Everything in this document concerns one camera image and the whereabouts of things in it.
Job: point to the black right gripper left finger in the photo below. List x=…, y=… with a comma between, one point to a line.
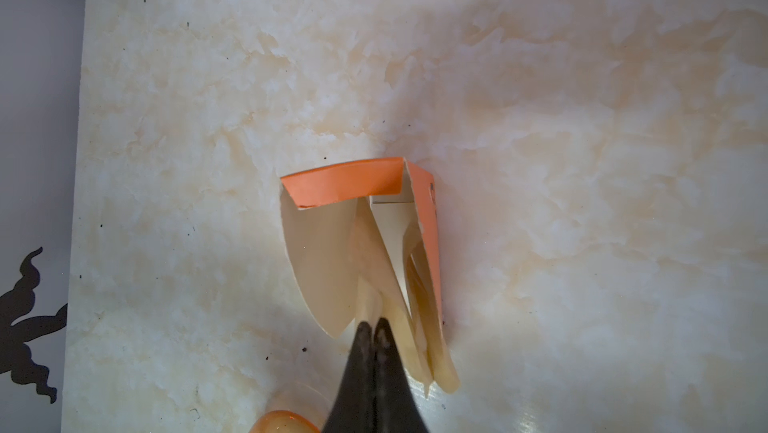
x=353, y=410

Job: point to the orange coffee filter box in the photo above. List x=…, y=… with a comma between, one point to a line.
x=317, y=213

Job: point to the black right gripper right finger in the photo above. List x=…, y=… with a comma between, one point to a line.
x=394, y=406

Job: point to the orange glass pitcher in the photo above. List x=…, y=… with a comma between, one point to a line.
x=283, y=421

